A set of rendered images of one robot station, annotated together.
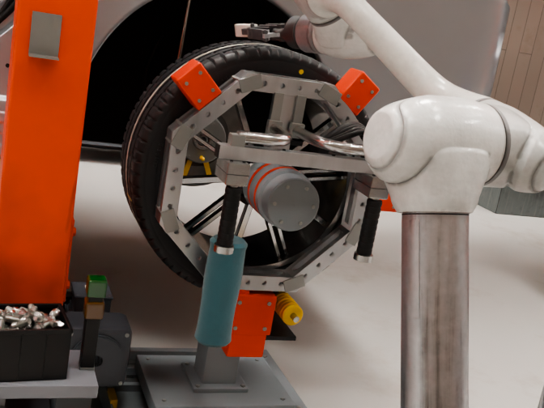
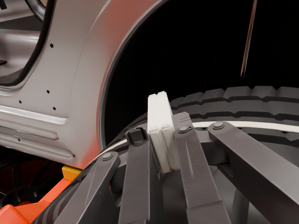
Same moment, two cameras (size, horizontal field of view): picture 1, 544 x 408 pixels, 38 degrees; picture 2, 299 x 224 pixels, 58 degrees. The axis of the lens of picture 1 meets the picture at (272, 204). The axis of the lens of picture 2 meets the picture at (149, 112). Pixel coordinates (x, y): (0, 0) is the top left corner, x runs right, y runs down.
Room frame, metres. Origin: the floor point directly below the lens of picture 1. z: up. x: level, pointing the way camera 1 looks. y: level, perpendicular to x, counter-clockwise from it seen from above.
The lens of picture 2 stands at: (1.87, 0.02, 1.31)
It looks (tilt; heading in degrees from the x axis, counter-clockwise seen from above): 28 degrees down; 47
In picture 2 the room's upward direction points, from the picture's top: 3 degrees counter-clockwise
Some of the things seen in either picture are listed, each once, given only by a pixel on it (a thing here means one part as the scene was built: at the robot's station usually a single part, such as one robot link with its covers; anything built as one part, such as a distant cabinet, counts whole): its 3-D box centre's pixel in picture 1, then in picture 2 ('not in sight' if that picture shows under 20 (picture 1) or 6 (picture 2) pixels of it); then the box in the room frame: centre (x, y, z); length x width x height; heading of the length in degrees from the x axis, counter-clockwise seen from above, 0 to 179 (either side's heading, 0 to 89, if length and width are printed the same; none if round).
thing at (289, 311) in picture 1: (278, 297); not in sight; (2.07, -0.06, 0.51); 0.29 x 0.06 x 0.06; 21
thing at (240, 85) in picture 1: (269, 184); not in sight; (1.94, 0.01, 0.85); 0.54 x 0.07 x 0.54; 111
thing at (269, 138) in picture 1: (259, 118); not in sight; (1.79, 0.06, 1.03); 0.19 x 0.18 x 0.11; 21
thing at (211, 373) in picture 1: (218, 348); not in sight; (2.10, 0.08, 0.32); 0.40 x 0.30 x 0.28; 111
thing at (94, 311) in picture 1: (93, 308); not in sight; (1.60, 0.34, 0.59); 0.04 x 0.04 x 0.04; 21
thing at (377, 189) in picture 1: (371, 183); not in sight; (1.81, -0.22, 0.93); 0.09 x 0.05 x 0.05; 21
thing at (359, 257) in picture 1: (368, 227); not in sight; (1.78, -0.23, 0.83); 0.04 x 0.04 x 0.16
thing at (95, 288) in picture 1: (96, 286); not in sight; (1.60, 0.34, 0.64); 0.04 x 0.04 x 0.04; 21
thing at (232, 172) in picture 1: (232, 169); not in sight; (1.68, 0.10, 0.93); 0.09 x 0.05 x 0.05; 21
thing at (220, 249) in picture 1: (228, 217); not in sight; (1.66, 0.09, 0.83); 0.04 x 0.04 x 0.16
